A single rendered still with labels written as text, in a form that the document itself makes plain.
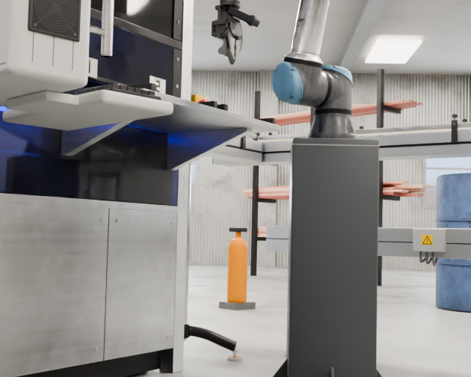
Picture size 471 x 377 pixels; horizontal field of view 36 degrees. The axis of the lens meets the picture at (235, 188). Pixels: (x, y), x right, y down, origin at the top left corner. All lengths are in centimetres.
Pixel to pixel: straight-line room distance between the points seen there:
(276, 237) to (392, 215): 894
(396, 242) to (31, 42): 196
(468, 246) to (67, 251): 155
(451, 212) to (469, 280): 50
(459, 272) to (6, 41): 430
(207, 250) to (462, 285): 724
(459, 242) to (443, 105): 965
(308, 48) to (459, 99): 1055
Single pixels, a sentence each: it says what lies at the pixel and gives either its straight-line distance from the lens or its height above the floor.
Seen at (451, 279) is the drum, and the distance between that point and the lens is 540.
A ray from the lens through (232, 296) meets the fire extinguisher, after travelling 493.
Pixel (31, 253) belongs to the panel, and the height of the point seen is 43.
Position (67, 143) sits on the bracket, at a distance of 222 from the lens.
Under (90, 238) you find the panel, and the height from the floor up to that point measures 48.
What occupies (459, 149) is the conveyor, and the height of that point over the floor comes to 86.
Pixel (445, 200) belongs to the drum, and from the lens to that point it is 544.
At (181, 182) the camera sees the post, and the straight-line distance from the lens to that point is 266.
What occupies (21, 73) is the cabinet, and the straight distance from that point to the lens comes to 147.
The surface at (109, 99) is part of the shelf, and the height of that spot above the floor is 78.
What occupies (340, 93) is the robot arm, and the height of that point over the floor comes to 93.
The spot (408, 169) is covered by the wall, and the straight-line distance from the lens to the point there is 1229.
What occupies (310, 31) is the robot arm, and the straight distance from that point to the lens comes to 214.
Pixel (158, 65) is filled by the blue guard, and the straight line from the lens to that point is 261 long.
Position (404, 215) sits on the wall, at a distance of 1222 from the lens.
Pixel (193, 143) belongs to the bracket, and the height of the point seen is 82.
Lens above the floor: 50
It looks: 4 degrees up
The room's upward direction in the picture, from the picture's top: 1 degrees clockwise
